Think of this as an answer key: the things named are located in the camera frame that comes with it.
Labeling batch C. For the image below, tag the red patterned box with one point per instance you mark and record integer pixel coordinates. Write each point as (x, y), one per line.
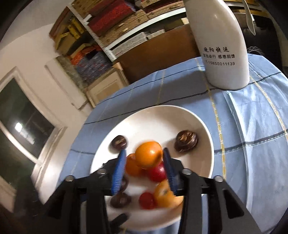
(107, 14)

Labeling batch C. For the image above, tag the dark brown chestnut fruit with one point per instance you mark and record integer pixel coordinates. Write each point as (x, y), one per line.
(119, 142)

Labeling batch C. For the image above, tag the small red cherry tomato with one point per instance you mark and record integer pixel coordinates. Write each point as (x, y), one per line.
(147, 201)

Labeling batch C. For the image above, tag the framed picture leaning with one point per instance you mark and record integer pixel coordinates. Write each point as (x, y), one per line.
(106, 85)

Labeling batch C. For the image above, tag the white ceramic plate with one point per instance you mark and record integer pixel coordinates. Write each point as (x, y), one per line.
(147, 133)

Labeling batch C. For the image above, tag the blue checked tablecloth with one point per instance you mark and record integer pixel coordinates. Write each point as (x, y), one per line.
(248, 129)

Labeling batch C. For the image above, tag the red plum fruit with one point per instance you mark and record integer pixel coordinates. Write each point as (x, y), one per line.
(157, 174)

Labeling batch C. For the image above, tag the white metal shelf rack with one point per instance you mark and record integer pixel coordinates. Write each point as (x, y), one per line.
(125, 33)

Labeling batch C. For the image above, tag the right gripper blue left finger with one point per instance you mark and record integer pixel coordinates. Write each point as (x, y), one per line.
(118, 172)

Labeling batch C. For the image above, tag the dark brown spiral fruit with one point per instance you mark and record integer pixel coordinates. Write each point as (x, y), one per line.
(185, 141)

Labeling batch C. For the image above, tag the blue patterned boxes stack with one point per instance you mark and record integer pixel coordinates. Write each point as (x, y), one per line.
(91, 67)

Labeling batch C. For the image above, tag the orange round fruit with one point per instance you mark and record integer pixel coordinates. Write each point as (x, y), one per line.
(149, 154)

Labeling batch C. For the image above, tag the brown wooden board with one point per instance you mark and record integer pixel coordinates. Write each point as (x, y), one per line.
(161, 52)

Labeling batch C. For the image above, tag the pale yellow apple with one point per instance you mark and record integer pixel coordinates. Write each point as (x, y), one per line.
(165, 198)

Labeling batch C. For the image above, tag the white thermos jug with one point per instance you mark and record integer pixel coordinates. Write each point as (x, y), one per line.
(221, 43)

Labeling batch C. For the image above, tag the orange tangerine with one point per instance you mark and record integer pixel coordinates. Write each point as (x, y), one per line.
(132, 168)

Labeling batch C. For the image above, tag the dark purple fruit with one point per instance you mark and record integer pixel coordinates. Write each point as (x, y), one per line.
(120, 200)

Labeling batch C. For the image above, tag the window with white frame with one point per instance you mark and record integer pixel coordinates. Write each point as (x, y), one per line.
(29, 135)

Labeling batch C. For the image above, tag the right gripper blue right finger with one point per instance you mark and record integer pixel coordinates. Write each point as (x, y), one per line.
(171, 173)

